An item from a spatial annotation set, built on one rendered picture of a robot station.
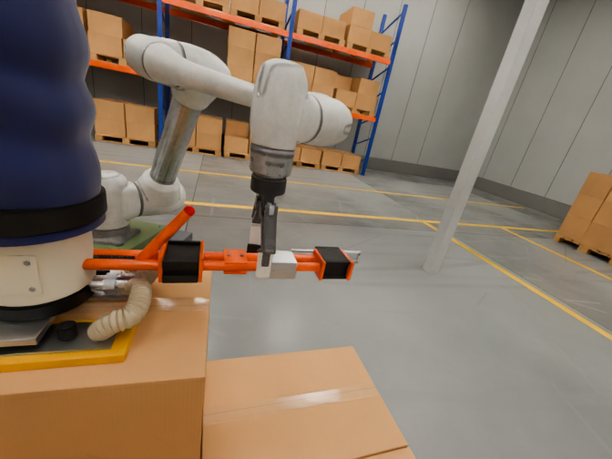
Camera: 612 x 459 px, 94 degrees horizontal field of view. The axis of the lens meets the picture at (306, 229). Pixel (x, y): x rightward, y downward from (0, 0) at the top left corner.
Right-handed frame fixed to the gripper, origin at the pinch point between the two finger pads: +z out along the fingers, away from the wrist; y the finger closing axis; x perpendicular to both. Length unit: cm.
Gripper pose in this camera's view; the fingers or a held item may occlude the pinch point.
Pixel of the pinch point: (258, 258)
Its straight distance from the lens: 69.3
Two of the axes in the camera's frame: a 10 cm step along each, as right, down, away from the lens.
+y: 2.8, 4.1, -8.7
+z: -1.8, 9.1, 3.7
